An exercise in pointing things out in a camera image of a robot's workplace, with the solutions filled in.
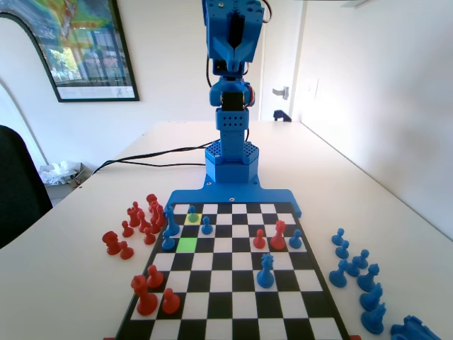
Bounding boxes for blue printed plastic part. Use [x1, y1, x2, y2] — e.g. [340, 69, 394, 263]
[390, 314, 443, 340]

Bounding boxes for blue bishop piece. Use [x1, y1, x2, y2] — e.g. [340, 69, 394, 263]
[328, 259, 350, 288]

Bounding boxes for crumpled white paper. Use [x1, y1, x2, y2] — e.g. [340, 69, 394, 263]
[38, 161, 78, 186]

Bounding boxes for black power cable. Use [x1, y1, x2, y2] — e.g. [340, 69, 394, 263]
[92, 140, 221, 175]
[105, 160, 207, 167]

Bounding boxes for blue board mounting plate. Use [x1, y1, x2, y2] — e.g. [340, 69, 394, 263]
[166, 176, 304, 219]

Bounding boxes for white door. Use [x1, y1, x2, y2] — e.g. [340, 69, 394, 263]
[260, 0, 306, 123]

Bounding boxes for black framed poster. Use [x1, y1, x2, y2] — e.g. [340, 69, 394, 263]
[0, 0, 141, 103]

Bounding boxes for white curved panel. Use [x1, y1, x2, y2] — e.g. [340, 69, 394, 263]
[0, 13, 49, 167]

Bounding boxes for large red king piece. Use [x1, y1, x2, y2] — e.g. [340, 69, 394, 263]
[130, 275, 159, 317]

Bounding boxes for red queen piece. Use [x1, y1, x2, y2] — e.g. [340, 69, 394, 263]
[270, 220, 287, 250]

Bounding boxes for black and white chessboard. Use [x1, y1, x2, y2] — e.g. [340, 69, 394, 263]
[113, 201, 351, 340]

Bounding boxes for blue queen piece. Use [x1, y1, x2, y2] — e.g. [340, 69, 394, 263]
[356, 263, 381, 293]
[256, 253, 275, 290]

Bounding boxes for black chair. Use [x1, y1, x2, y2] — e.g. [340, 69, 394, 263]
[0, 124, 54, 251]

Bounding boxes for blue knight piece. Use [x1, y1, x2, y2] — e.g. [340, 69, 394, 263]
[360, 302, 386, 335]
[359, 282, 384, 312]

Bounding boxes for tall blue king piece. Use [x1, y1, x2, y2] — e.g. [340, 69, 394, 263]
[164, 204, 180, 239]

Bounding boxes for grey cardboard box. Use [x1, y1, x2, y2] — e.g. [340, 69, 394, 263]
[41, 161, 93, 188]

